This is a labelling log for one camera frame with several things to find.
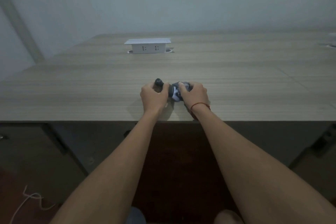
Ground person's left hand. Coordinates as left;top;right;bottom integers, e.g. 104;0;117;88
140;82;171;114

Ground person's grey shorts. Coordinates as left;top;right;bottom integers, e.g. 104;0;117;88
128;206;145;224

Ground red string bracelet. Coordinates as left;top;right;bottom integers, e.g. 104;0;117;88
190;103;211;113

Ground person's right forearm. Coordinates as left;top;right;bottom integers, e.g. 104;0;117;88
191;106;336;224

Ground white pop-up socket box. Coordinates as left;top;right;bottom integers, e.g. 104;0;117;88
124;38;175;54

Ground dark grey white patterned sock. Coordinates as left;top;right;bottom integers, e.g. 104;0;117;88
171;81;193;103

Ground person's right hand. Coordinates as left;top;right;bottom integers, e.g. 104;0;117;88
178;82;211;114

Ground person's left forearm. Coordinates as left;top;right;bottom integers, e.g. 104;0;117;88
49;108;161;224

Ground white cable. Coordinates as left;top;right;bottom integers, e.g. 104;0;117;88
9;185;56;224

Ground person's bare knee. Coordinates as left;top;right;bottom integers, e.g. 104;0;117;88
214;209;243;224

